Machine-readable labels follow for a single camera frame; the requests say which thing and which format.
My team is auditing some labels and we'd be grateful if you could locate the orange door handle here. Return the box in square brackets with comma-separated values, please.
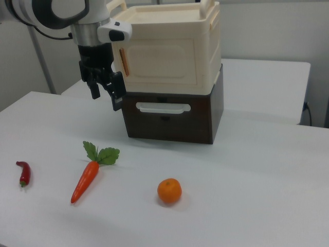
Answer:
[119, 48, 132, 78]

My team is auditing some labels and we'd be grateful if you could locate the grey metal pole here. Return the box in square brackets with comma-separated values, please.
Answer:
[27, 24, 58, 95]

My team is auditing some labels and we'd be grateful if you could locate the white drawer handle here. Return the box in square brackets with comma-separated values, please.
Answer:
[135, 101, 192, 114]

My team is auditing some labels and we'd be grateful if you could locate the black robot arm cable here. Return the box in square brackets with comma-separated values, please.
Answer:
[23, 21, 75, 41]

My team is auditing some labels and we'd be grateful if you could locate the black plug with cable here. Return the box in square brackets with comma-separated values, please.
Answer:
[303, 101, 313, 127]

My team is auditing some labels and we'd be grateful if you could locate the cream plastic cabinet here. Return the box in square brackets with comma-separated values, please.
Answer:
[109, 0, 222, 95]

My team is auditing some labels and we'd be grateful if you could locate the red toy chili pepper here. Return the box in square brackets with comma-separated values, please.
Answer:
[15, 161, 32, 188]

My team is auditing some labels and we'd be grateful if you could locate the cream cabinet door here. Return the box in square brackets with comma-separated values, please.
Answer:
[112, 38, 200, 87]

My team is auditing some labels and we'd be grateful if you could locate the toy orange fruit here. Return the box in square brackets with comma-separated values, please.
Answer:
[157, 178, 183, 204]

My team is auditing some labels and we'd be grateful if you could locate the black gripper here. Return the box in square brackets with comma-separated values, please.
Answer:
[77, 42, 127, 112]

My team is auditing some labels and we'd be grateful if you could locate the dark brown drawer box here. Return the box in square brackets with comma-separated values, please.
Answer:
[120, 63, 225, 145]

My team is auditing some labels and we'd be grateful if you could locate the orange toy carrot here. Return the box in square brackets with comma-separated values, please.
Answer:
[70, 140, 121, 204]

